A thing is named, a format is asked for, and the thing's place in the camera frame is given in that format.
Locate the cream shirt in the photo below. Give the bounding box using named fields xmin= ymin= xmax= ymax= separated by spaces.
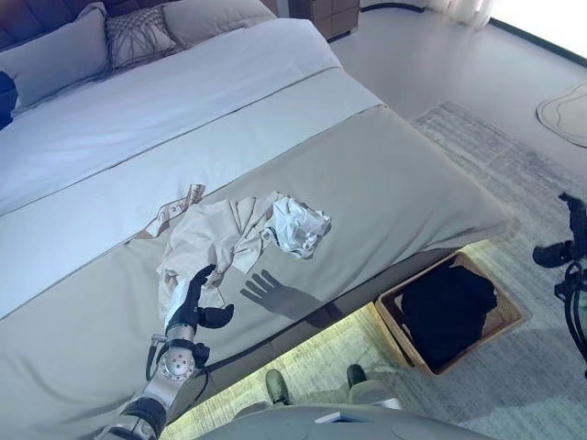
xmin=155 ymin=192 xmax=283 ymax=323

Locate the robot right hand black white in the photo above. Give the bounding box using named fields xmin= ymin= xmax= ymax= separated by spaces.
xmin=532 ymin=192 xmax=587 ymax=270

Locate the pale bed sheet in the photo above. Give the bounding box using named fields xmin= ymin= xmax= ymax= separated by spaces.
xmin=0 ymin=66 xmax=387 ymax=318

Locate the small beige floor mat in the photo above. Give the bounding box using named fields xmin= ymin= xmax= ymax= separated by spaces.
xmin=536 ymin=80 xmax=587 ymax=149

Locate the printed beige cloth strip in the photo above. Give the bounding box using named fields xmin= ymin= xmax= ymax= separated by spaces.
xmin=136 ymin=181 xmax=207 ymax=240

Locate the silver humanoid robot bystander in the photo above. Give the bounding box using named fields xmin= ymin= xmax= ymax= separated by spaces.
xmin=0 ymin=71 xmax=20 ymax=132

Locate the grey woven rug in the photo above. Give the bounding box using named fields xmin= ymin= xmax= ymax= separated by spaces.
xmin=160 ymin=100 xmax=587 ymax=440

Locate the white garment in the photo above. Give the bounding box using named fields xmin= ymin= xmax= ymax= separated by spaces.
xmin=263 ymin=194 xmax=333 ymax=260

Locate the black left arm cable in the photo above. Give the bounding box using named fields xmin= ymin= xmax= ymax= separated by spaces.
xmin=145 ymin=335 xmax=213 ymax=413

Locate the white duvet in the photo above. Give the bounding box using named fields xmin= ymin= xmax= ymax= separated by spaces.
xmin=0 ymin=17 xmax=343 ymax=217

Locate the brown nightstand with drawers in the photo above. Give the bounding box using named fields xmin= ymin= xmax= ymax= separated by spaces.
xmin=287 ymin=0 xmax=361 ymax=43

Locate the bed with grey cover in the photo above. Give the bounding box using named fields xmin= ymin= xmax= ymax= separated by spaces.
xmin=0 ymin=0 xmax=465 ymax=413

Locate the robot left hand black white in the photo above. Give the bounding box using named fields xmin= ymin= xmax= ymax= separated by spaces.
xmin=163 ymin=263 xmax=237 ymax=330

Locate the black garment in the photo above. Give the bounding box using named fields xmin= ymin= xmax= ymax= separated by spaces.
xmin=399 ymin=263 xmax=499 ymax=370

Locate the patterned beige cushion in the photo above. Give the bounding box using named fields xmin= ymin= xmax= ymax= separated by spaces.
xmin=104 ymin=4 xmax=183 ymax=71

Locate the large beige pillow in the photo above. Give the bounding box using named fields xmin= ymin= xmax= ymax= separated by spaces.
xmin=162 ymin=0 xmax=279 ymax=50
xmin=0 ymin=2 xmax=112 ymax=109

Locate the brown wicker basket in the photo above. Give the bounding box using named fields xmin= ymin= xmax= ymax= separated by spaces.
xmin=375 ymin=251 xmax=526 ymax=378

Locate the white sheer curtain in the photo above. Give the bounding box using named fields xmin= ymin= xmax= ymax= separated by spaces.
xmin=424 ymin=0 xmax=495 ymax=29

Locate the beige bed cover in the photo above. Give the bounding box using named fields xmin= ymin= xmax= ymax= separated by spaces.
xmin=0 ymin=104 xmax=515 ymax=440

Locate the robot grey torso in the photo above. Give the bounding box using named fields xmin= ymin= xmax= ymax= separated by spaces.
xmin=196 ymin=402 xmax=493 ymax=440

